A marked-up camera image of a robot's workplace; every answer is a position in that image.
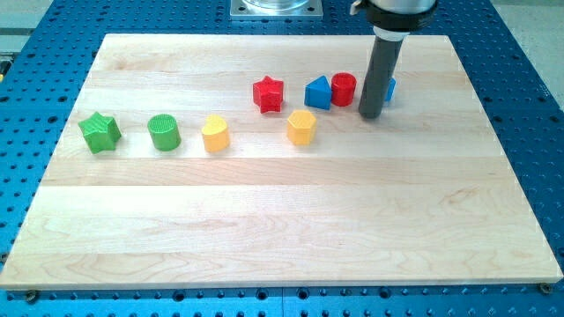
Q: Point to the yellow heart block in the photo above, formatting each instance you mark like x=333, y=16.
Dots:
x=215, y=133

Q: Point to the yellow hexagon block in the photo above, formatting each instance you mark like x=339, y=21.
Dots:
x=301, y=125

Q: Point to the red star block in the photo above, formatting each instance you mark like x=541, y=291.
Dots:
x=268, y=94

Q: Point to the blue triangle block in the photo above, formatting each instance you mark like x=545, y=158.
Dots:
x=318, y=94

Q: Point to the light wooden board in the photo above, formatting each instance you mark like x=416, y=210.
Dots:
x=422, y=195

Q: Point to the red cylinder block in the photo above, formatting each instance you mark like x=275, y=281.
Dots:
x=343, y=87

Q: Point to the green cylinder block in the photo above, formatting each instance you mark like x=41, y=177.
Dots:
x=164, y=132

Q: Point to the blue block behind rod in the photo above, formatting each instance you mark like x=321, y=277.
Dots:
x=391, y=89

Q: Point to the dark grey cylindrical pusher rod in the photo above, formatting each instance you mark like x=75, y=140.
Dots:
x=380, y=69

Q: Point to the green star block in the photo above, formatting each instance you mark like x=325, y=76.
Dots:
x=101, y=133

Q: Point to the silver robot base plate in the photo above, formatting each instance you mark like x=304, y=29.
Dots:
x=275, y=9

